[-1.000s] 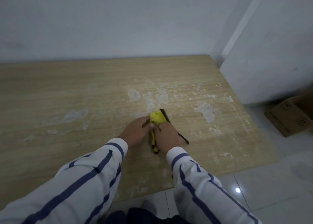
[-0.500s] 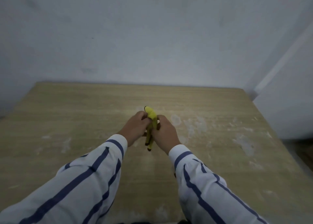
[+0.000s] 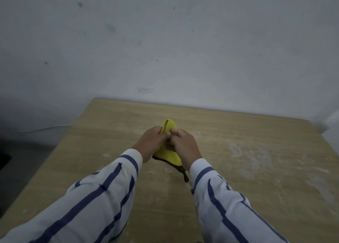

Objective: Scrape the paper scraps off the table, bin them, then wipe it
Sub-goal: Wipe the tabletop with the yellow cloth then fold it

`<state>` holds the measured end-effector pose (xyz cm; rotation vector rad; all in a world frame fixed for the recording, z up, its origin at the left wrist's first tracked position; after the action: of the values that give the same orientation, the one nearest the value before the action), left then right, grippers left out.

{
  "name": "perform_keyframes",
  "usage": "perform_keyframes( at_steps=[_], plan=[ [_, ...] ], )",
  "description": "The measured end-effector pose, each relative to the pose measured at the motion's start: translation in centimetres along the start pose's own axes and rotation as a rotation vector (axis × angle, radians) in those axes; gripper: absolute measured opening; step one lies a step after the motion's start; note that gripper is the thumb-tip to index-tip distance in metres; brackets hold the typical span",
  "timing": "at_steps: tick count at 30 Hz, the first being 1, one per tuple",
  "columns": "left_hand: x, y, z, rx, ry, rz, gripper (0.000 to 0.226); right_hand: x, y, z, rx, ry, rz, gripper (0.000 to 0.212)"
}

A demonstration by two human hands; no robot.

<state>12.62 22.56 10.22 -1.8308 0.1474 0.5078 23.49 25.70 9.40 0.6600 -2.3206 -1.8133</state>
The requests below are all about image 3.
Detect person's right hand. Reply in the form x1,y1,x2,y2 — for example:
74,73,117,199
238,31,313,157
165,128,203,171

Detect person's left hand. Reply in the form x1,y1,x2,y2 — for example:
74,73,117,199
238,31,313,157
132,126,172,163

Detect yellow cloth with dark trim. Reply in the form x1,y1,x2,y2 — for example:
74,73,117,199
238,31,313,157
152,119,190,183

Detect person's left forearm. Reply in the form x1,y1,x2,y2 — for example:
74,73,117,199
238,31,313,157
0,149,143,243

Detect person's right forearm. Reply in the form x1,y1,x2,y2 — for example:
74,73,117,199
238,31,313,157
189,158,289,243

